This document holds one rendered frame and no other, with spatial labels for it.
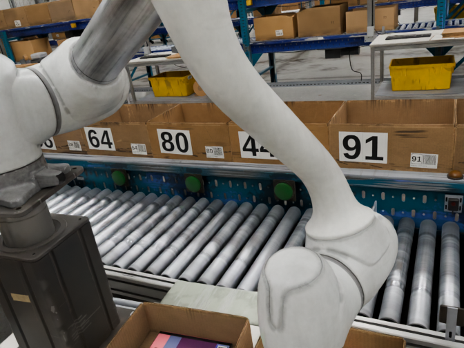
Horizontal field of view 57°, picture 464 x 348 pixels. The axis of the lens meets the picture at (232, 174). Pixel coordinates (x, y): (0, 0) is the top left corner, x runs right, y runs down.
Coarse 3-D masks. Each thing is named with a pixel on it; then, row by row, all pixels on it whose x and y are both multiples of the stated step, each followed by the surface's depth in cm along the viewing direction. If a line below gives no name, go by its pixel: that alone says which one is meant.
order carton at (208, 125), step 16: (176, 112) 201; (192, 112) 204; (208, 112) 200; (160, 128) 179; (176, 128) 176; (192, 128) 172; (208, 128) 169; (224, 128) 166; (192, 144) 176; (208, 144) 172; (224, 144) 169; (208, 160) 176; (224, 160) 172
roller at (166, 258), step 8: (216, 200) 172; (208, 208) 167; (216, 208) 168; (200, 216) 162; (208, 216) 163; (192, 224) 157; (200, 224) 158; (184, 232) 152; (192, 232) 153; (176, 240) 148; (184, 240) 149; (168, 248) 144; (176, 248) 145; (184, 248) 148; (160, 256) 140; (168, 256) 141; (176, 256) 144; (152, 264) 137; (160, 264) 137; (168, 264) 140; (144, 272) 135; (152, 272) 134; (160, 272) 136
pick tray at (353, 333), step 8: (352, 328) 88; (352, 336) 89; (360, 336) 88; (368, 336) 87; (376, 336) 86; (384, 336) 85; (392, 336) 85; (256, 344) 88; (352, 344) 89; (360, 344) 89; (368, 344) 88; (376, 344) 87; (384, 344) 86; (392, 344) 85; (400, 344) 84
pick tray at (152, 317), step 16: (144, 304) 105; (160, 304) 103; (128, 320) 100; (144, 320) 106; (160, 320) 105; (176, 320) 103; (192, 320) 102; (208, 320) 100; (224, 320) 98; (240, 320) 96; (128, 336) 100; (144, 336) 106; (208, 336) 102; (224, 336) 100; (240, 336) 90
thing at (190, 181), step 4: (192, 176) 174; (188, 180) 174; (192, 180) 173; (196, 180) 173; (188, 184) 175; (192, 184) 174; (196, 184) 173; (200, 184) 174; (188, 188) 176; (192, 188) 175; (196, 188) 174
